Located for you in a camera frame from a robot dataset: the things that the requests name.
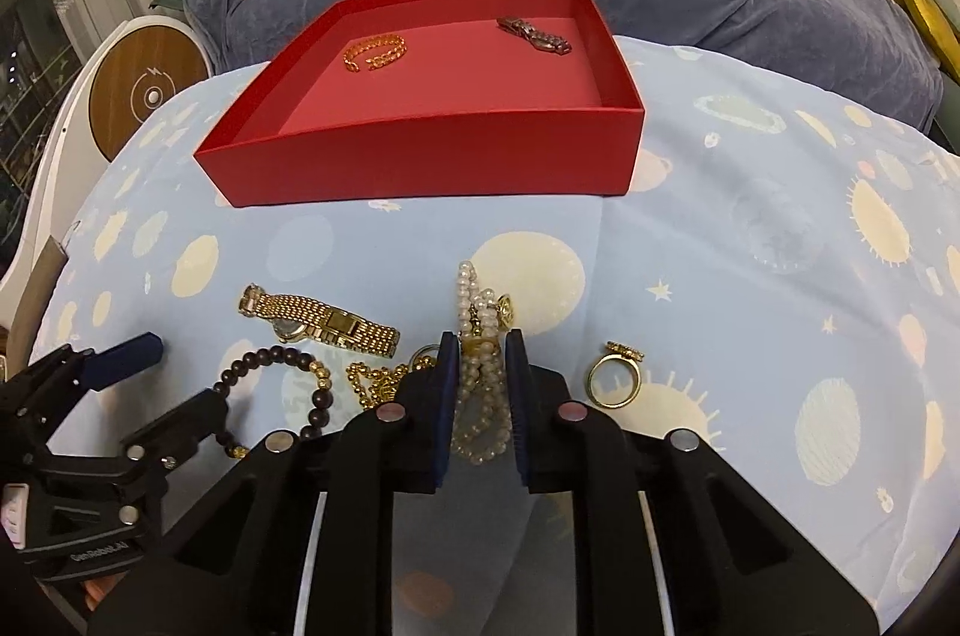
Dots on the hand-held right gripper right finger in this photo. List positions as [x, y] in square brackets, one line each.
[516, 415]

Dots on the red cardboard box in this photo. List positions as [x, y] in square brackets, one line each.
[450, 148]

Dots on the yellow pillow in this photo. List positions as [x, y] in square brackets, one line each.
[919, 6]

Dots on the white device with wooden disc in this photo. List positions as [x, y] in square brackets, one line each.
[146, 88]

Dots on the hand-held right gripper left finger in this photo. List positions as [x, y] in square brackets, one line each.
[448, 415]

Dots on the gold wristwatch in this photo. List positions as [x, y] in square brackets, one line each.
[330, 317]

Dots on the silver link wristwatch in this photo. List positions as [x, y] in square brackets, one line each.
[536, 37]

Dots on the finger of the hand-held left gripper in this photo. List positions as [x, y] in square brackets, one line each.
[187, 415]
[127, 358]

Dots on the cardboard piece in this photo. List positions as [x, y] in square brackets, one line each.
[37, 298]

